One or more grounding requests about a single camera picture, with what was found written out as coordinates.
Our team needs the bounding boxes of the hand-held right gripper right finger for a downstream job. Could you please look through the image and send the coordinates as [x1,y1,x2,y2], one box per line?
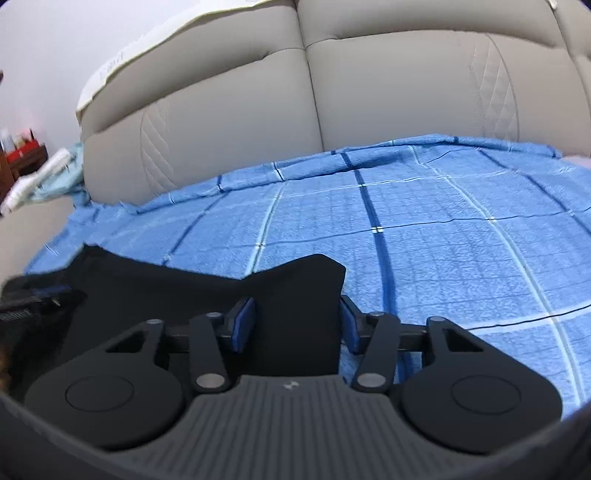
[340,295,482,394]

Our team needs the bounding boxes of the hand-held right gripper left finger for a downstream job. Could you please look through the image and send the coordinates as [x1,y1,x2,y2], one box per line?
[105,295,257,394]

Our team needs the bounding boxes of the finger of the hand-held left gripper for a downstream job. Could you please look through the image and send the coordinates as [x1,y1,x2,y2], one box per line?
[27,284,88,315]

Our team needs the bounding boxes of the black pants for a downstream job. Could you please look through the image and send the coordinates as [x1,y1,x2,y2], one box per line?
[9,244,347,403]

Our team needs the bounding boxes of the blue checked blanket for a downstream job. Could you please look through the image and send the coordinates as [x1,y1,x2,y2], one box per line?
[23,133,591,418]

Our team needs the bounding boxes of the pale green cloth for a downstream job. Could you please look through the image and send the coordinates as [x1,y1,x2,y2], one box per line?
[28,142,86,204]

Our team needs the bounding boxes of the white cloth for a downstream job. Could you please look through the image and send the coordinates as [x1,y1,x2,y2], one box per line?
[0,150,71,217]

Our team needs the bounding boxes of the brown wooden cabinet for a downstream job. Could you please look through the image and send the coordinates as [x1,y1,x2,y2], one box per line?
[0,144,49,208]

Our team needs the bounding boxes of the red box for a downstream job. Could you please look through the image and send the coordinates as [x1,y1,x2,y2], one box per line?
[4,137,44,163]

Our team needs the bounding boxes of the beige padded headboard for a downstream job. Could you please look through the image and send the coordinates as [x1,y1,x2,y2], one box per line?
[0,0,591,289]

